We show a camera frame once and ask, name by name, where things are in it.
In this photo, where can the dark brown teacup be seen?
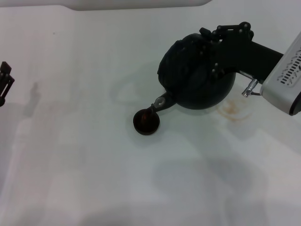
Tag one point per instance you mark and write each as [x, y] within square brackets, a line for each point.
[145, 131]

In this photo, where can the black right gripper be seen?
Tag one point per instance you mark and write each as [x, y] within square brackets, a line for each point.
[249, 56]

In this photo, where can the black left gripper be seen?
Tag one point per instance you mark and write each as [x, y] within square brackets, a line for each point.
[2, 101]

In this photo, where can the black round teapot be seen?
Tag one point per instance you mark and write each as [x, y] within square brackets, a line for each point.
[207, 99]

